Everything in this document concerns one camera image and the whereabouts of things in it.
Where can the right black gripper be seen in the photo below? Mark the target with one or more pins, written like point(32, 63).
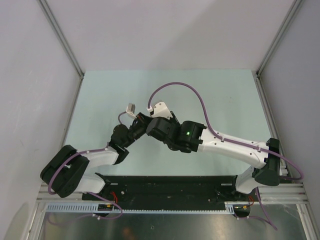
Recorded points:
point(173, 120)

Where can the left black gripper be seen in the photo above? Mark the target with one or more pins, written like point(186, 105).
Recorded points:
point(143, 120)

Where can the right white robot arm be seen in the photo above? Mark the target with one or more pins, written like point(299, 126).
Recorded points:
point(191, 136)

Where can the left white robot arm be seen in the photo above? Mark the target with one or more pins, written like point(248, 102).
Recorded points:
point(69, 170)

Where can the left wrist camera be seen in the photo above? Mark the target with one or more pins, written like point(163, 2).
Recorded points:
point(130, 111)

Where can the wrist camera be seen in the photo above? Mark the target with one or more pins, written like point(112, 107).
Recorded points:
point(130, 111)
point(159, 109)

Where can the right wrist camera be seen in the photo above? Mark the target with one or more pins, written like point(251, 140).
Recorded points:
point(159, 109)

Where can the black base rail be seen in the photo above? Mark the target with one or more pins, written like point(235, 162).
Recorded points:
point(172, 193)

